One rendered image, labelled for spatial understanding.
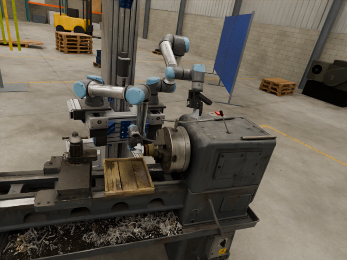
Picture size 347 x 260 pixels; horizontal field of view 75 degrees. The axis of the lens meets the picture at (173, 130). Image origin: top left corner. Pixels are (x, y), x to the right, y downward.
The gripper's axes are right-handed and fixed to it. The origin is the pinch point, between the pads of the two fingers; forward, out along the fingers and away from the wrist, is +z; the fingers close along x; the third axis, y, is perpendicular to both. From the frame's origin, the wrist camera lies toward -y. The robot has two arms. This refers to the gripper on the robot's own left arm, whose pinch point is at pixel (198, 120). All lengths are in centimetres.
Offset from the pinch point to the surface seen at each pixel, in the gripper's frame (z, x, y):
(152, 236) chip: 78, -1, 26
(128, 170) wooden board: 38, -21, 40
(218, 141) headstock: 10.7, 13.9, -8.0
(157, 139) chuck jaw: 14.0, -11.2, 23.1
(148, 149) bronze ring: 20.2, -6.6, 29.9
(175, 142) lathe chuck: 13.4, 3.3, 15.5
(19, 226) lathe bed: 63, -7, 103
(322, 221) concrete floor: 122, -42, -196
